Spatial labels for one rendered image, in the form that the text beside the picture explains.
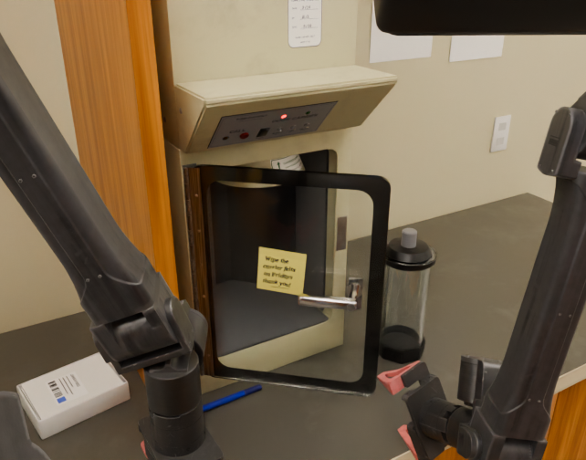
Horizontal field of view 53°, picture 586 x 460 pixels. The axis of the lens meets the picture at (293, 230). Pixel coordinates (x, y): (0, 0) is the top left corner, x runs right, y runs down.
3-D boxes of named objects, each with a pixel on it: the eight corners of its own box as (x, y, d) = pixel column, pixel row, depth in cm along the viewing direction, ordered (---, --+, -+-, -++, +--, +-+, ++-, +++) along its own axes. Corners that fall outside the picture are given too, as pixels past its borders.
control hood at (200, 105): (177, 151, 89) (172, 83, 85) (353, 122, 104) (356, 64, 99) (207, 172, 80) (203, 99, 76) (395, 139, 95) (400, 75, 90)
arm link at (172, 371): (136, 371, 58) (194, 370, 58) (149, 331, 64) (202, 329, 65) (144, 425, 61) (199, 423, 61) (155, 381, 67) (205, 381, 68)
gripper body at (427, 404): (429, 372, 87) (465, 382, 81) (451, 432, 89) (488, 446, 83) (398, 395, 84) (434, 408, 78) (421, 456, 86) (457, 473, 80)
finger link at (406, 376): (391, 351, 94) (431, 361, 86) (405, 391, 95) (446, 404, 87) (359, 373, 91) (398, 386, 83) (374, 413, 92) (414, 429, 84)
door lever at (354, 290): (303, 292, 95) (303, 277, 94) (362, 297, 93) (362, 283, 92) (297, 309, 90) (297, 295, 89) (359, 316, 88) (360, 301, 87)
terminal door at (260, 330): (205, 373, 107) (190, 162, 90) (375, 395, 101) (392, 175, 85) (204, 376, 106) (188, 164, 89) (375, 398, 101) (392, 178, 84)
